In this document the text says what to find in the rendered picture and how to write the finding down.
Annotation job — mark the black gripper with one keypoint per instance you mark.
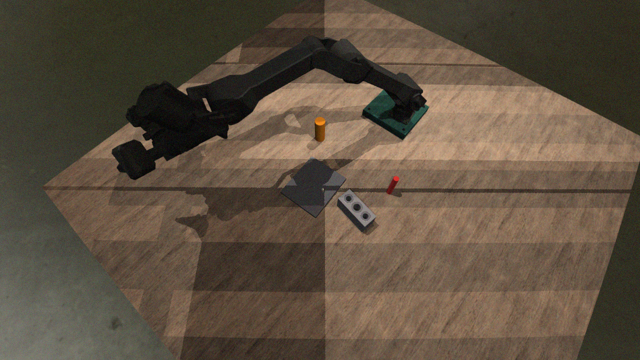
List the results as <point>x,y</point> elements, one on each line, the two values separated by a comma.
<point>136,161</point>

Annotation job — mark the orange cylinder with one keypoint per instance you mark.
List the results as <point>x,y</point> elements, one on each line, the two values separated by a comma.
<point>319,129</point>

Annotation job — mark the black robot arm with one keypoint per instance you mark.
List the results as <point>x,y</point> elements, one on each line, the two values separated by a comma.
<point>234,97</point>

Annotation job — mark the dark red peg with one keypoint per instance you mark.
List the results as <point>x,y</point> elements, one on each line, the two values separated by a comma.
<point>392,185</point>

